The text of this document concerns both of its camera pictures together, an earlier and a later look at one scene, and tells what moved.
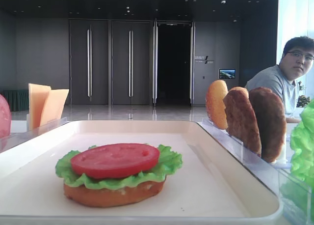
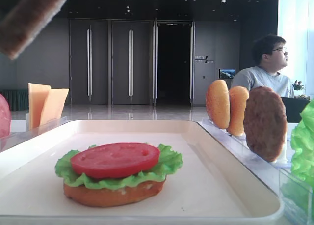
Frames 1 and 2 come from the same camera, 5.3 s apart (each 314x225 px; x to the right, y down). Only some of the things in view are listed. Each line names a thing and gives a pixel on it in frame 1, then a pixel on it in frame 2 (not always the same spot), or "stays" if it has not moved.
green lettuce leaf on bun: x=170 y=161 stays
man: x=282 y=78 to x=271 y=55
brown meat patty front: x=272 y=119 stays
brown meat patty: x=242 y=123 to x=26 y=18
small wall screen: x=227 y=73 stays
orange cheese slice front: x=52 y=109 stays
